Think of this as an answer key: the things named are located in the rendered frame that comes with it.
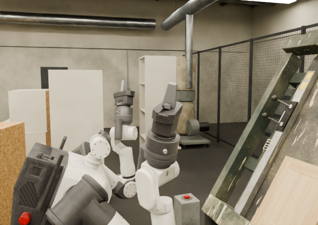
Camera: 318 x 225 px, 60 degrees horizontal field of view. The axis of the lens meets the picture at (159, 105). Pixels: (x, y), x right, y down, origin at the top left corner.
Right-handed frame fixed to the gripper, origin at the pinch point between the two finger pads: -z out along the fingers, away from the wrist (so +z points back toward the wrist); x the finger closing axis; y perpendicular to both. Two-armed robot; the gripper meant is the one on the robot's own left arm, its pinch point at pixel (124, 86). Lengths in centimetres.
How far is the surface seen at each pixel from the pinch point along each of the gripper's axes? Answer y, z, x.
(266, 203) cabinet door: -64, 59, 43
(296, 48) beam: -99, -36, 56
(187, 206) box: -51, 63, 1
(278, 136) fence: -78, 23, 47
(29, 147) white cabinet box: -130, 20, -382
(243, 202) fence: -66, 59, 29
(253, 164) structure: -86, 39, 28
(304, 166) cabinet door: -67, 39, 62
